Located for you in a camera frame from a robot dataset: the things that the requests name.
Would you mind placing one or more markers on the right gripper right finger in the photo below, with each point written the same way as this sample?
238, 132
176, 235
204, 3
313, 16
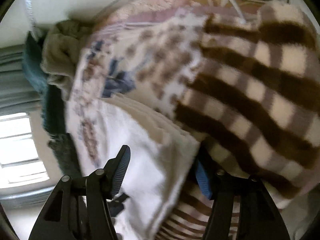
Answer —
259, 217

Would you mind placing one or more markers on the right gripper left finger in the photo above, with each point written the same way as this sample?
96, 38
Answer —
83, 208

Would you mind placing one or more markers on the white pants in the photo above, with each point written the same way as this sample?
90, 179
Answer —
161, 156

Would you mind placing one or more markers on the left grey-green curtain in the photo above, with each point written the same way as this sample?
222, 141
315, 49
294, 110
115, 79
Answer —
26, 199

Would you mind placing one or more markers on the grey-green curtain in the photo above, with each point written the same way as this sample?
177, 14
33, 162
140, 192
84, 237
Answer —
26, 199
17, 94

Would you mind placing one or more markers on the dark teal velvet robe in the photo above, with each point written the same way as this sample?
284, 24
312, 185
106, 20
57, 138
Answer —
60, 142

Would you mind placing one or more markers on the right grey-green curtain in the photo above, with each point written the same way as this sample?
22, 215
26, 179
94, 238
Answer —
17, 94

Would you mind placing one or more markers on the floral bed blanket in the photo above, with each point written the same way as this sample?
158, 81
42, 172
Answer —
244, 82

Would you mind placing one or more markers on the dark teal pillow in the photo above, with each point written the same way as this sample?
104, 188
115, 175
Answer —
31, 61

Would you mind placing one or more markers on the grey crumpled garment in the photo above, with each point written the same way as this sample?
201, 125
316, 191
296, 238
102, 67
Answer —
61, 51

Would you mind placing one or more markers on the window with metal frame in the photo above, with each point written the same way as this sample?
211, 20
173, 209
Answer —
20, 161

